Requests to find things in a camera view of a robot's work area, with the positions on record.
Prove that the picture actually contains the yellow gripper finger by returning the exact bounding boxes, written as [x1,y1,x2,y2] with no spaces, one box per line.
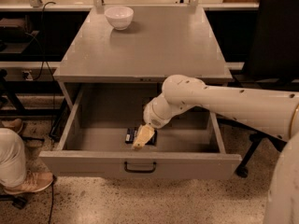
[132,124,155,150]

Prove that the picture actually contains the blue rxbar blueberry package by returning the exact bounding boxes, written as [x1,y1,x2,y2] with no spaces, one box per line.
[125,127,157,146]

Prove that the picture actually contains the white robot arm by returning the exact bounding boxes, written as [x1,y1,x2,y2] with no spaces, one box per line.
[133,75,299,224]

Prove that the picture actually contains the grey open top drawer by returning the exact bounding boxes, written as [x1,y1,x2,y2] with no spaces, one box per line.
[40,84,241,179]

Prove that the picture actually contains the grey cabinet counter unit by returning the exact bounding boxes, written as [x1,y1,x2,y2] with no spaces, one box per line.
[54,6,232,105]

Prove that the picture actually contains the white ceramic bowl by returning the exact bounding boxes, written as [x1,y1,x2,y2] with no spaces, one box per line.
[105,6,134,30]

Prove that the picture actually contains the tan sneaker near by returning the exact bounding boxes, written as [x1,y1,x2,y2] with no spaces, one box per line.
[4,171,54,195]

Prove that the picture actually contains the tan sneaker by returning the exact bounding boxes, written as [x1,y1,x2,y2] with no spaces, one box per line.
[0,119,23,134]
[4,171,54,195]

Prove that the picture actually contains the tan sneaker far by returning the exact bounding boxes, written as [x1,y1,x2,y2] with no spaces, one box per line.
[0,119,23,134]

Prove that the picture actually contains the person leg beige trousers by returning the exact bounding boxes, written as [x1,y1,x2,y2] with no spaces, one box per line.
[0,128,26,188]

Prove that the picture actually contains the black office chair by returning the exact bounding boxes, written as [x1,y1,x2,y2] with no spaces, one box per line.
[217,0,299,179]

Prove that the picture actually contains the dark box on shelf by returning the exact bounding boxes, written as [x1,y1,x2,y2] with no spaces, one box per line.
[0,18,33,42]

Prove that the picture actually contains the black drawer handle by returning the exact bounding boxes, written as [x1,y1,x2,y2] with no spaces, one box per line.
[123,161,157,174]

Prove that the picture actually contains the black floor cable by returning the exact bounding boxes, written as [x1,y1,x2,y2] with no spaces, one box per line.
[47,175,58,224]

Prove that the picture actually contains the wall power outlet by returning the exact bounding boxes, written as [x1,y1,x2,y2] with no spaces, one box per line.
[22,71,34,81]

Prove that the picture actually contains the black power cable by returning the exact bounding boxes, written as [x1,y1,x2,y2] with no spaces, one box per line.
[25,1,58,82]

